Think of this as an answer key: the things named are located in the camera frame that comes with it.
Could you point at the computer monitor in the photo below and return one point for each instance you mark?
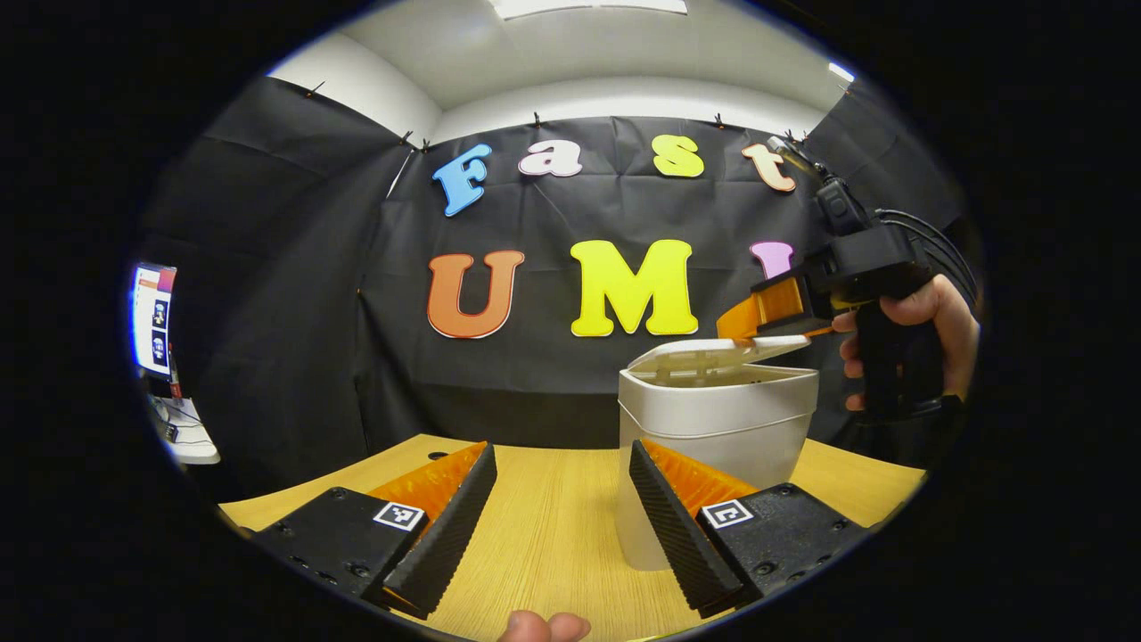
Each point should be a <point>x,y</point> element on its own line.
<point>153,321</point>

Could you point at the white side table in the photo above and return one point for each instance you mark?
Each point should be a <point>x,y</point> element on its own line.
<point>192,437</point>

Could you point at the white desktop garbage bin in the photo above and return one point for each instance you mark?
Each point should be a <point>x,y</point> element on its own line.
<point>713,419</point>

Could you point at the small ceiling light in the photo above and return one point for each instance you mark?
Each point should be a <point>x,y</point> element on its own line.
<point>841,71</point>

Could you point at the long ceiling light panel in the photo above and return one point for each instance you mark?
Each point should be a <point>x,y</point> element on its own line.
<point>588,5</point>

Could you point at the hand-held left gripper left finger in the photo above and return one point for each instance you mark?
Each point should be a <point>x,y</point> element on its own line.
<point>446,526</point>

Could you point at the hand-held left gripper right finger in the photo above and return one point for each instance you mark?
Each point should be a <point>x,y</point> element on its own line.
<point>673,535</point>

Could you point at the wooden desktop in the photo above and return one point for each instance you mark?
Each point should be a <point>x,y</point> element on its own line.
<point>553,535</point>

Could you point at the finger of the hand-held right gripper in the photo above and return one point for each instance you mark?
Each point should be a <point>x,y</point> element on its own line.
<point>780,301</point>

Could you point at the black backdrop cloth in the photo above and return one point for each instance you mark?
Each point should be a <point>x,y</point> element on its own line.
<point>294,339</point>

